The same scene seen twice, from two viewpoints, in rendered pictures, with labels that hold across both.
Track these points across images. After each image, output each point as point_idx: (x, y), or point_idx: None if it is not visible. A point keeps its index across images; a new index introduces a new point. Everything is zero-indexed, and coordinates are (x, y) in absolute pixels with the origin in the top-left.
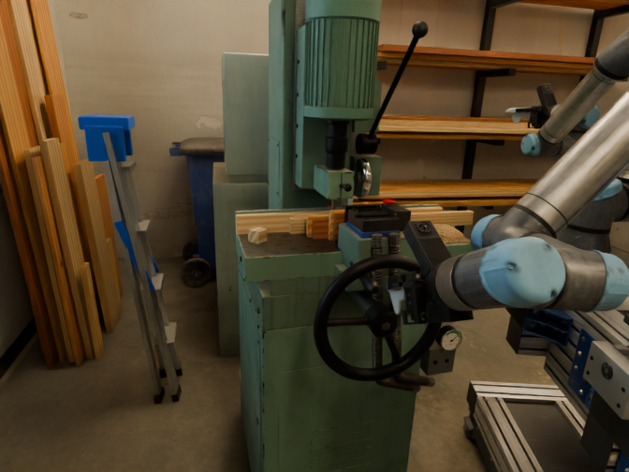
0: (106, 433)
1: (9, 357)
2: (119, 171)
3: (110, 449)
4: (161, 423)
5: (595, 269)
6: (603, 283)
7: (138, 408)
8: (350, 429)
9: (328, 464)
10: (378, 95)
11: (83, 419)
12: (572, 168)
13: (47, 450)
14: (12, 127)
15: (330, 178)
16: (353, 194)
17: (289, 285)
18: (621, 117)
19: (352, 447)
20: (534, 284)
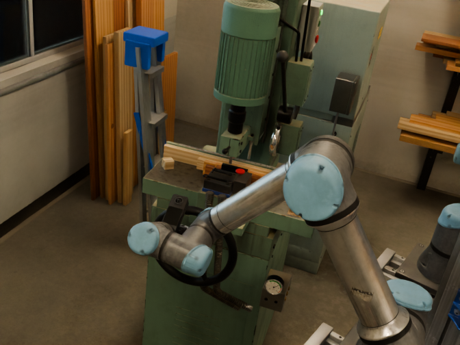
0: (99, 257)
1: (72, 181)
2: (142, 77)
3: (96, 269)
4: (134, 267)
5: (181, 251)
6: (182, 259)
7: (126, 251)
8: (204, 318)
9: (186, 335)
10: (304, 77)
11: (92, 242)
12: (234, 198)
13: (63, 252)
14: (100, 18)
15: (222, 139)
16: None
17: (168, 204)
18: (263, 179)
19: (205, 332)
20: (134, 244)
